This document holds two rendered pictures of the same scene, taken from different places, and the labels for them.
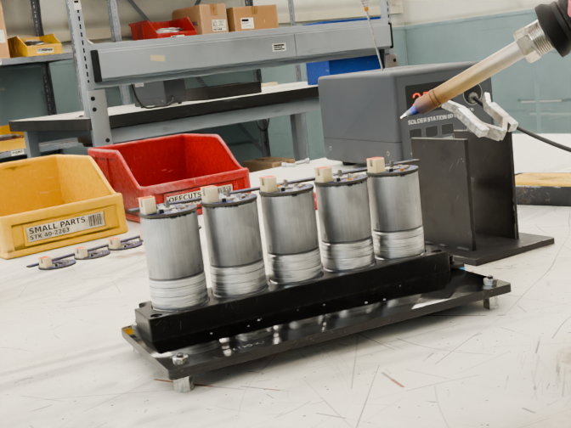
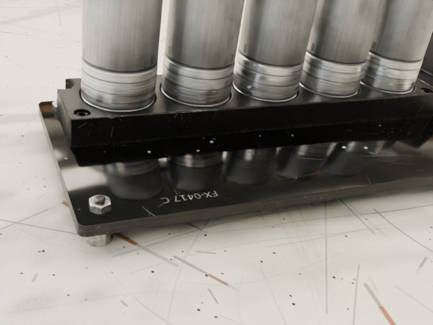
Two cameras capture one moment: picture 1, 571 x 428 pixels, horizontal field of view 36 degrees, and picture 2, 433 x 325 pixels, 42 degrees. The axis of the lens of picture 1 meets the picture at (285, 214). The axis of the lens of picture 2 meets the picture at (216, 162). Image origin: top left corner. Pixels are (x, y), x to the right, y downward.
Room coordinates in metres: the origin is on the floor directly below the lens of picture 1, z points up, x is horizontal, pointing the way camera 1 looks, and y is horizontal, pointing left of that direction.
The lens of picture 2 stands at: (0.20, 0.02, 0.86)
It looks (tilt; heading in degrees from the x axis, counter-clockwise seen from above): 31 degrees down; 356
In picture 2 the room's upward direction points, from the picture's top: 9 degrees clockwise
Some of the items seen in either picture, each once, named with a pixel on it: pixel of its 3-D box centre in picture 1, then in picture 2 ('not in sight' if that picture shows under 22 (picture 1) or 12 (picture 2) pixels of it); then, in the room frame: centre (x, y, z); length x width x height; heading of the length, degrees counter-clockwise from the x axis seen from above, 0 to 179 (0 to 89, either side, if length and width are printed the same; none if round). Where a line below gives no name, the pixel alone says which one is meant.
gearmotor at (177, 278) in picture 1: (175, 265); (120, 47); (0.37, 0.05, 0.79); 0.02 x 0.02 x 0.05
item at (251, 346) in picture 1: (317, 317); (279, 146); (0.38, -0.01, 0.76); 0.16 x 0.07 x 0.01; 114
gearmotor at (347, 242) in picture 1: (345, 230); (337, 42); (0.41, -0.03, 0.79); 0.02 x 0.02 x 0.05
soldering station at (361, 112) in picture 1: (404, 115); not in sight; (0.91, -0.13, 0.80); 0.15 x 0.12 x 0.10; 24
